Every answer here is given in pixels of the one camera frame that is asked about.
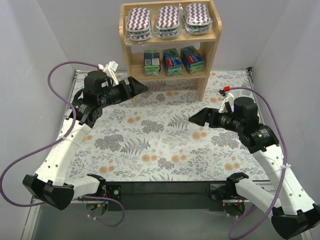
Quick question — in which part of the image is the pink wavy sponge top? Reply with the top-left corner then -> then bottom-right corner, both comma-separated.
124,7 -> 153,46

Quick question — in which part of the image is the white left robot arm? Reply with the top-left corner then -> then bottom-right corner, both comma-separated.
22,72 -> 149,210

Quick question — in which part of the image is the wooden two-tier shelf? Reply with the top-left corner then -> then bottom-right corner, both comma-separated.
118,0 -> 223,106

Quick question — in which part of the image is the floral patterned table mat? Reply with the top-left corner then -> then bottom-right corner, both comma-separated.
66,70 -> 268,182

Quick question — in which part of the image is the pink wavy sponge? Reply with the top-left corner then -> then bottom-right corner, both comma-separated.
178,2 -> 213,36
124,7 -> 153,46
154,5 -> 180,40

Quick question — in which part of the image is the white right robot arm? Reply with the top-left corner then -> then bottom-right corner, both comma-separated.
188,107 -> 320,240

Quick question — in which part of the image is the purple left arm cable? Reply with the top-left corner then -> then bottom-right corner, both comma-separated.
0,61 -> 126,227

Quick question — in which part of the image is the green blue sponge pack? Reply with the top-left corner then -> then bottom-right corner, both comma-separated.
180,45 -> 206,74
162,48 -> 183,77
143,49 -> 161,76

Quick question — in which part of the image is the white cable connector tag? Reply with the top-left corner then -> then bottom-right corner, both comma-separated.
97,60 -> 119,86

